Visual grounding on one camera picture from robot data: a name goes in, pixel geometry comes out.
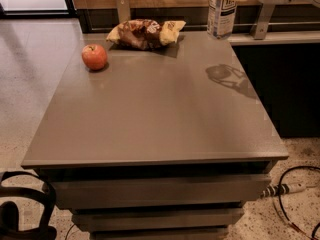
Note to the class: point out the clear blue plastic water bottle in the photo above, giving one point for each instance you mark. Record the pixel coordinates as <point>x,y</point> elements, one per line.
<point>221,17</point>

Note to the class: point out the brown chip bag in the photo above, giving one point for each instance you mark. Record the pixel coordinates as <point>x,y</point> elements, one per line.
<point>145,34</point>

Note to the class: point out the red apple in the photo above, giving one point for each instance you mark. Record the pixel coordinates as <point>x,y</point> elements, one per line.
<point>94,56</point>

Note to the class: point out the grey drawer cabinet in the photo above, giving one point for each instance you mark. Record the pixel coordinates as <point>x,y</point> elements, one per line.
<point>164,145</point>

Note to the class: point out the striped power strip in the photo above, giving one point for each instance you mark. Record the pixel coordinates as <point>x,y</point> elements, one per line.
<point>283,189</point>

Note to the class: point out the left metal wall bracket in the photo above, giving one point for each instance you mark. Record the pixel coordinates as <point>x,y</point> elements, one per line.
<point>123,10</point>

